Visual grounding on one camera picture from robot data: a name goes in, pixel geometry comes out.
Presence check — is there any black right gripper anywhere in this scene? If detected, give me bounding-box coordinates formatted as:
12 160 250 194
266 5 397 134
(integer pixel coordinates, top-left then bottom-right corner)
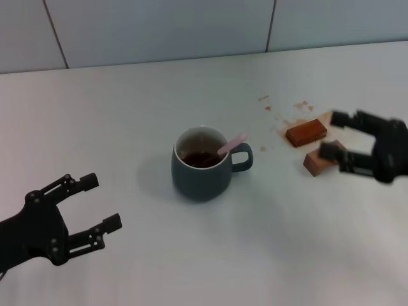
319 110 408 184

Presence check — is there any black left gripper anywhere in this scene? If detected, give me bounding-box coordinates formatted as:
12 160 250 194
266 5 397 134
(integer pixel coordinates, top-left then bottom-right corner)
0 173 122 275

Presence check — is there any pink handled metal spoon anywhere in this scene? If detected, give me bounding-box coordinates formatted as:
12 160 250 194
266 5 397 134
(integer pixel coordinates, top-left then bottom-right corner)
207 133 248 160

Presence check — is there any grey ceramic mug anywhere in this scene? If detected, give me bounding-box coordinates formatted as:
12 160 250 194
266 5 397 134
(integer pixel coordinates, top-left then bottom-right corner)
170 125 255 202

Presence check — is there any light notched wooden block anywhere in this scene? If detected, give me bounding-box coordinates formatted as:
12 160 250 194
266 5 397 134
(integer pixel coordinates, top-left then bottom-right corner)
302 146 340 177

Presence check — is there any dark wet wooden block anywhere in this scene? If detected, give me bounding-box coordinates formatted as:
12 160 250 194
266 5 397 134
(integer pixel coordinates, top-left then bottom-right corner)
285 118 328 149

